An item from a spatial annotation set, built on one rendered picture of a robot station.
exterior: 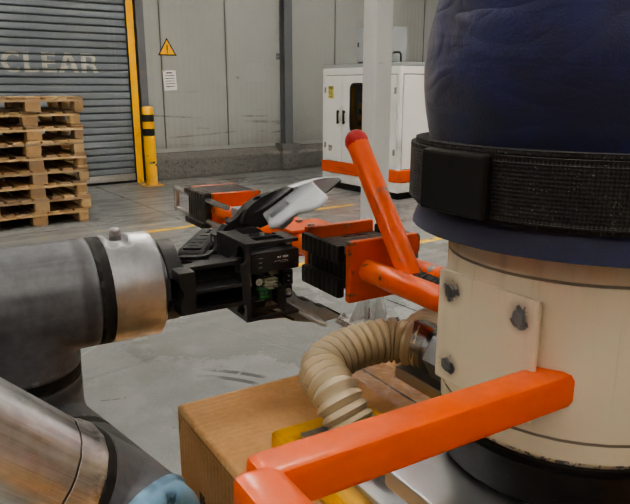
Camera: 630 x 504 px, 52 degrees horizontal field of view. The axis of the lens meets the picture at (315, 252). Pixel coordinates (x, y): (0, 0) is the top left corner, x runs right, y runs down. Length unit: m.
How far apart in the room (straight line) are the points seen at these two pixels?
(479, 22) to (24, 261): 0.36
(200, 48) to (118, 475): 10.32
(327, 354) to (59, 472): 0.23
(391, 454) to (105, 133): 9.75
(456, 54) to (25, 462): 0.32
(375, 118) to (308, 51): 8.12
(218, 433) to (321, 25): 11.46
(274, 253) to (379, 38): 3.16
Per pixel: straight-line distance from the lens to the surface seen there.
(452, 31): 0.39
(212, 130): 10.76
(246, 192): 0.92
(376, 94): 3.67
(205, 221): 0.91
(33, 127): 7.16
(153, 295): 0.53
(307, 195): 0.62
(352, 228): 0.68
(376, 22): 3.68
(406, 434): 0.32
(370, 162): 0.62
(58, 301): 0.52
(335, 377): 0.52
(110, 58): 10.02
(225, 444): 0.58
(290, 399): 0.64
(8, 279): 0.52
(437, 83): 0.39
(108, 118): 10.00
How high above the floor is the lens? 1.41
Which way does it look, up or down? 14 degrees down
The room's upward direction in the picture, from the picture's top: straight up
